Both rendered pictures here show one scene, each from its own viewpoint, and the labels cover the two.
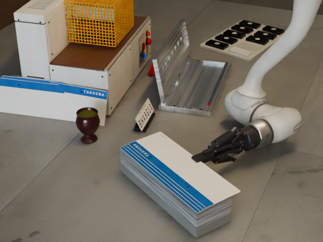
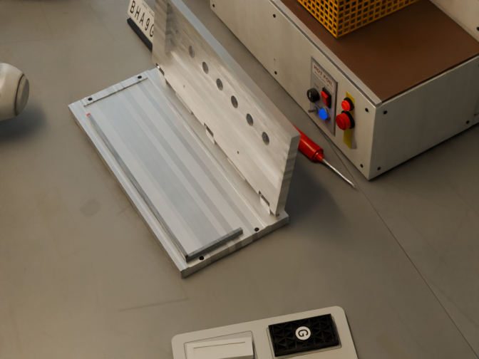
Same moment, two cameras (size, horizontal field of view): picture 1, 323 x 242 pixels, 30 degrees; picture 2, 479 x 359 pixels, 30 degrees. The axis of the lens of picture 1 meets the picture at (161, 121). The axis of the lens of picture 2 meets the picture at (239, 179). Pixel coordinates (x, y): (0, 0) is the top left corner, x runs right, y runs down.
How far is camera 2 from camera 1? 3.13 m
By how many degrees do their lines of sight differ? 90
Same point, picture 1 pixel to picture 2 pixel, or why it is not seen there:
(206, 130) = (48, 83)
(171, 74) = (187, 81)
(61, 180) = not seen: outside the picture
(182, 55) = (239, 145)
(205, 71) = (199, 205)
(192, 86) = (170, 144)
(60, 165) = not seen: outside the picture
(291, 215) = not seen: outside the picture
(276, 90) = (24, 272)
